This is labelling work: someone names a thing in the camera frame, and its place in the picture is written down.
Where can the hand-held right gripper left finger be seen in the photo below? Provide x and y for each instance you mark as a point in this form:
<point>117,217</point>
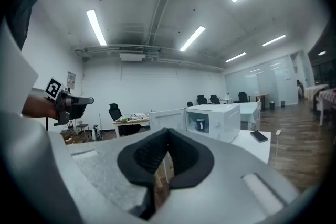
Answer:
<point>105,165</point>

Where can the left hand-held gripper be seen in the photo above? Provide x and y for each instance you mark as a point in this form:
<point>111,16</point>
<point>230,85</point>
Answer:
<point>62,110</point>

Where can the round ceiling light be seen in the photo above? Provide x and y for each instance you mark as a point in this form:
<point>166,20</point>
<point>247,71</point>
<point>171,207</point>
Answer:
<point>322,53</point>

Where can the white-legged wooden table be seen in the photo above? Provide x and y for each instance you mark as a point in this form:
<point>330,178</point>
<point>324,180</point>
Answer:
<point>117,129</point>

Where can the person's black clothing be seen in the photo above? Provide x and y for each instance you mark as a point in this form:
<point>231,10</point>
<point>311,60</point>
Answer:
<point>23,8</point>

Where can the black smartphone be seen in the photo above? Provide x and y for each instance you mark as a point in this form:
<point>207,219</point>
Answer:
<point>259,136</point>

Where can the wall poster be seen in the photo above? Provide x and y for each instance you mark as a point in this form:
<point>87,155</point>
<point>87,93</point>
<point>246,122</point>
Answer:
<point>71,80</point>

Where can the wooden high table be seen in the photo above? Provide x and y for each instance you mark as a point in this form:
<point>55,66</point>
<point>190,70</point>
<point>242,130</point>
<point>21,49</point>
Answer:
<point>260,95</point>

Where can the white power adapter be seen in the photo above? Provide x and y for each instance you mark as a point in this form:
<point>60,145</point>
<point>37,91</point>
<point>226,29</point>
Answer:
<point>278,132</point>

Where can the black trash bin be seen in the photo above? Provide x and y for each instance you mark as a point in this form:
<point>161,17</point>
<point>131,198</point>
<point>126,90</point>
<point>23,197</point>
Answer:
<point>283,104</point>
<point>272,106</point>

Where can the person's left forearm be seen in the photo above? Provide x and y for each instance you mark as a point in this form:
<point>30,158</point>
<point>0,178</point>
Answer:
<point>39,107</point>

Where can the red checkered tablecloth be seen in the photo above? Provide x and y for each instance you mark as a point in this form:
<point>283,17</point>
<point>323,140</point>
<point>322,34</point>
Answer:
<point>326,95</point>

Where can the ceiling pipes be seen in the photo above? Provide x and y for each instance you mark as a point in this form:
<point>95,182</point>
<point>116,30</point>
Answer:
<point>162,56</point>

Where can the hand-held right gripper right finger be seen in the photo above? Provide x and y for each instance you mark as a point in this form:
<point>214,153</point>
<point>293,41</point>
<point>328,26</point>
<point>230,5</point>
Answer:
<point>223,178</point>

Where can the black office chair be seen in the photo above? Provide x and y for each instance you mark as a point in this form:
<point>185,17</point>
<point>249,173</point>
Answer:
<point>115,112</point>
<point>242,97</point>
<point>215,99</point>
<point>202,99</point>

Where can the ceiling air conditioner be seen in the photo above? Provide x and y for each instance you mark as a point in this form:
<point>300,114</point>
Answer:
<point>132,53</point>

